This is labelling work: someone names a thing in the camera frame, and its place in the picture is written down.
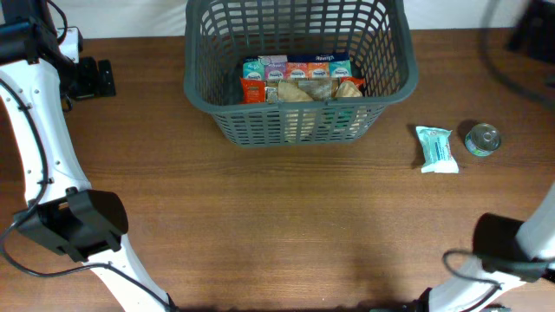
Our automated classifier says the silver tin can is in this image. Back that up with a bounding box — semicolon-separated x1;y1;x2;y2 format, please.
465;123;501;157

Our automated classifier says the teal white wipes pack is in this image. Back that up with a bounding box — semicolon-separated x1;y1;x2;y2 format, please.
415;126;460;173

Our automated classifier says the orange pasta packet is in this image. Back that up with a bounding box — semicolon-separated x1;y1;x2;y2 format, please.
241;78;280;104

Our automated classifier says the green lid jar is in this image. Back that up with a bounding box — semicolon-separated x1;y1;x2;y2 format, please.
318;107;354;133

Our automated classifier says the blue cardboard box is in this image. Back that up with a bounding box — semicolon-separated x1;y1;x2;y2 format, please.
243;53;353;81

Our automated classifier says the beige snack bag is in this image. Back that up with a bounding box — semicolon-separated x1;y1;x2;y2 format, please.
277;80;364;142

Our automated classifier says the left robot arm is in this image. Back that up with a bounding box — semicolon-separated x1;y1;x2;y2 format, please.
1;0;175;311

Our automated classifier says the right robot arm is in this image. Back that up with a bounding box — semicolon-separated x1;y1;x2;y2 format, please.
402;1;554;312

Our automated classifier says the grey plastic basket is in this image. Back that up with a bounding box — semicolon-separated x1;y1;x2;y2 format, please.
184;0;418;147

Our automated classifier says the right black cable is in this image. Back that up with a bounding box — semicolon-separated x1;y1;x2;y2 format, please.
441;0;555;312

